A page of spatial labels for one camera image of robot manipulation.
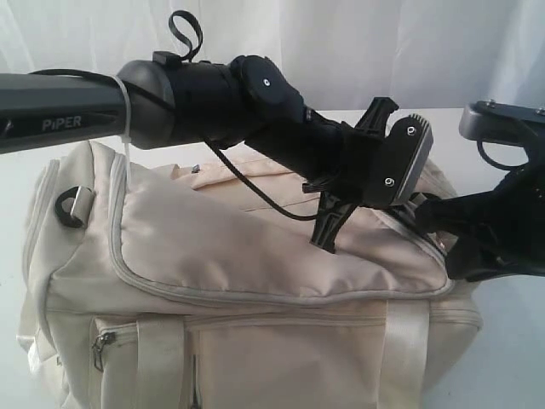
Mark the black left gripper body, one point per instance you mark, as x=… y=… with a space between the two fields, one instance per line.
x=333 y=158

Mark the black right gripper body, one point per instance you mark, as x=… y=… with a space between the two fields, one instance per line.
x=517 y=215

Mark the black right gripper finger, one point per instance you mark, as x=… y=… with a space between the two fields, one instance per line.
x=465 y=216

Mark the beige duffel bag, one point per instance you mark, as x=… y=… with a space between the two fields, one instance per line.
x=178 y=288

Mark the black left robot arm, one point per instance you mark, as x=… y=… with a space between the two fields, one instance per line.
x=168 y=102

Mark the white background curtain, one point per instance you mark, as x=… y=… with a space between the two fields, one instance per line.
x=338 y=54

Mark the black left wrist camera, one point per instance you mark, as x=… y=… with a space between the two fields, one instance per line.
x=398 y=163

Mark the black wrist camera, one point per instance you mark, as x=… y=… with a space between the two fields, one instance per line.
x=398 y=163
x=507 y=125

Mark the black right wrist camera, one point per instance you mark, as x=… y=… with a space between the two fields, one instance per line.
x=507 y=125

